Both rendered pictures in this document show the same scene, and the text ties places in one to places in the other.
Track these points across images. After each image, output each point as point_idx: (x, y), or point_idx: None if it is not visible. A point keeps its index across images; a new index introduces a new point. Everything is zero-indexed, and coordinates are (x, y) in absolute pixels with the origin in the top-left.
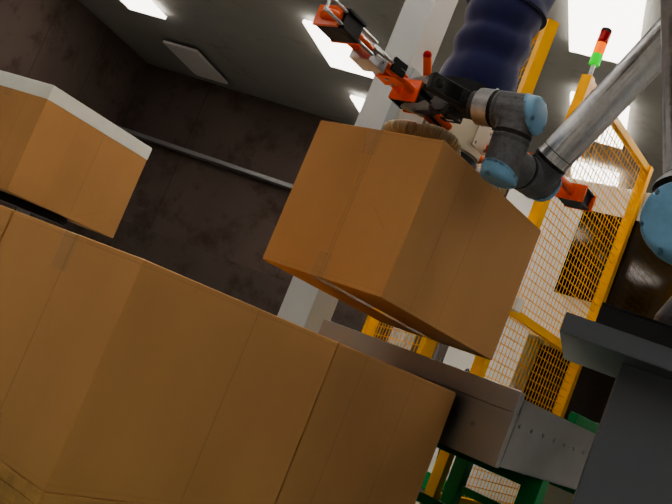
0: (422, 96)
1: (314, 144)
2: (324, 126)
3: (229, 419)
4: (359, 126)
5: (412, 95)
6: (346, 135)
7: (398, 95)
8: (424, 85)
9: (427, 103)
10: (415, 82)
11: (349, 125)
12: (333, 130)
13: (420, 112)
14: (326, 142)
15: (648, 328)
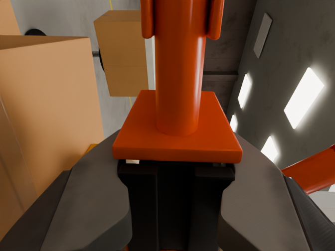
0: (170, 189)
1: (37, 36)
2: (71, 37)
3: None
4: (34, 49)
5: (148, 134)
6: (18, 41)
7: (147, 102)
8: (223, 173)
9: (98, 233)
10: (219, 129)
11: (49, 42)
12: (52, 38)
13: (38, 205)
14: (27, 37)
15: None
